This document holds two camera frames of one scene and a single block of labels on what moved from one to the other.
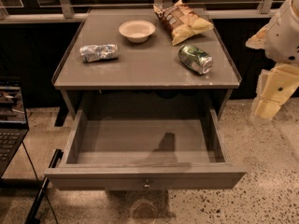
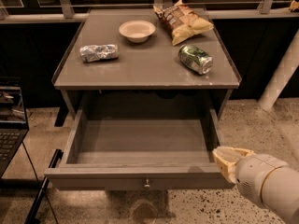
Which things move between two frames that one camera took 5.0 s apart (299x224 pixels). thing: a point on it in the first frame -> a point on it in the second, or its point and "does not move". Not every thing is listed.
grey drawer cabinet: [126, 59] does not move
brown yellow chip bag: [180, 22] does not move
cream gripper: [284, 36] -> [253, 175]
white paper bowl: [136, 31] does not move
